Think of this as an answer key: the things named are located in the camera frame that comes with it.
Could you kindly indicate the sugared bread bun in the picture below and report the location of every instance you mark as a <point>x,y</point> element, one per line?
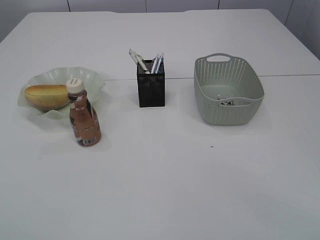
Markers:
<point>47,97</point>

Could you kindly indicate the brown coffee bottle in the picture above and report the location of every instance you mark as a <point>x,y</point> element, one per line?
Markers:
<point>83,117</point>

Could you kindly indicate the pale green wavy glass plate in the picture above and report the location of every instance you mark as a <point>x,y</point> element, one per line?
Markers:
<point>92,81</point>

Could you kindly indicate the paper scrap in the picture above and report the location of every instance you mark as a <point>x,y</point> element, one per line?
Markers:
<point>228,101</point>

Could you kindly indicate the blue white grey-grip pen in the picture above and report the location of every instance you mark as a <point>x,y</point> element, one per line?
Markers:
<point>160,60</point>

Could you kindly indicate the pale green plastic basket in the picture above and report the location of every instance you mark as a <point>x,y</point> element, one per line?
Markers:
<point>233,77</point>

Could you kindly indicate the grey grip silver pen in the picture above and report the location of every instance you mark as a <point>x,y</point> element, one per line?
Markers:
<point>154,64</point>

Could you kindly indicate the black mesh pen holder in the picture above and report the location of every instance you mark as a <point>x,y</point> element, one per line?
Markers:
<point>151,87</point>

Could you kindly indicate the clear plastic ruler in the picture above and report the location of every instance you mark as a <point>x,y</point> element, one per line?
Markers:
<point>133,54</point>

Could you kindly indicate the beige grip white pen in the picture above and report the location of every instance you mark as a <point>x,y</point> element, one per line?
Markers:
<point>141,63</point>

